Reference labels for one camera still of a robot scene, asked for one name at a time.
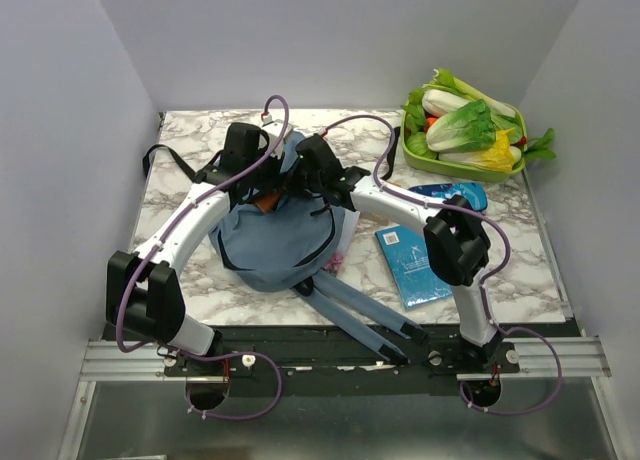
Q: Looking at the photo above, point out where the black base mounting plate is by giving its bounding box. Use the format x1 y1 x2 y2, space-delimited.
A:
102 319 586 399

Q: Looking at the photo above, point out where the green leafy lettuce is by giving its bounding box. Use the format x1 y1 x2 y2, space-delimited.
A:
426 100 524 153

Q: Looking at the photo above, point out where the bok choy stalk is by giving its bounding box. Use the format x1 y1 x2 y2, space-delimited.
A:
424 67 516 118

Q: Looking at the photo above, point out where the blue plastic-wrapped book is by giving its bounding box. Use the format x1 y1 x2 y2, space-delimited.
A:
375 225 452 310

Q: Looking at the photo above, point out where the white napa cabbage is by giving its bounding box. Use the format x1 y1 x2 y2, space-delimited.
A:
422 89 470 117

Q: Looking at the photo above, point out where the green vegetable tray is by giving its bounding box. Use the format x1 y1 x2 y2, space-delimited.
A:
398 111 525 183

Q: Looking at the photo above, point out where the aluminium rail frame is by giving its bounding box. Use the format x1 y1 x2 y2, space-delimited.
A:
60 341 634 459

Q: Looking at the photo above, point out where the dark green spinach leaf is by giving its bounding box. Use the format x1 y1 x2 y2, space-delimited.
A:
523 128 557 163

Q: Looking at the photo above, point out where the blue student backpack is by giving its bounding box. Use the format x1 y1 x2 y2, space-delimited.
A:
140 124 430 366

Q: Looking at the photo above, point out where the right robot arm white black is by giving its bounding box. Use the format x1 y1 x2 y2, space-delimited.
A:
292 134 502 372

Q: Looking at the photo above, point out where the yellow leafy vegetable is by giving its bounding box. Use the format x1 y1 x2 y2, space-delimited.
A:
438 127 522 173

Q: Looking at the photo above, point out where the blue pencil case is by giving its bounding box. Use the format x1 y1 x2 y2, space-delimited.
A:
409 182 488 212

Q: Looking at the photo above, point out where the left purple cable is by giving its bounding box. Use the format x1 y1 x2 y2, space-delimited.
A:
115 94 291 421

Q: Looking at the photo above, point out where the brown leather wallet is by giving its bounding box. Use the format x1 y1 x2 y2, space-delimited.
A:
253 189 288 214

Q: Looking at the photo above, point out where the designer fate flower book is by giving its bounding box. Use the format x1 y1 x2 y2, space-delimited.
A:
323 210 360 276

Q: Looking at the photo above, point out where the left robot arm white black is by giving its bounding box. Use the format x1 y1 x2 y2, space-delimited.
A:
106 114 291 375

